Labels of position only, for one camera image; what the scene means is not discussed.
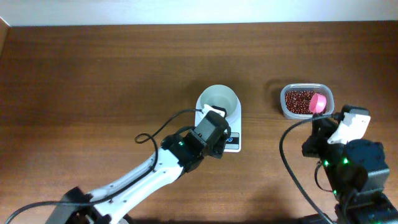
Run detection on pink measuring scoop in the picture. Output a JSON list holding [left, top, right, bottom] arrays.
[[308, 93, 327, 114]]

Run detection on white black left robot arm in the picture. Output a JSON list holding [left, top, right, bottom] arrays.
[[47, 107, 231, 223]]

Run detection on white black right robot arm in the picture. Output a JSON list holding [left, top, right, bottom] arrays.
[[302, 118, 397, 224]]

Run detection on white digital kitchen scale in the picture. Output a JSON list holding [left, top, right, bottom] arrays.
[[195, 93, 242, 153]]

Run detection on white round bowl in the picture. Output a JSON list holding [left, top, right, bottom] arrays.
[[198, 85, 240, 118]]

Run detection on clear plastic container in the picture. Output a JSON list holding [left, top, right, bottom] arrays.
[[280, 83, 335, 119]]

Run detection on red adzuki beans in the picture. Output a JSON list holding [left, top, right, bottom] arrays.
[[285, 91, 316, 114]]

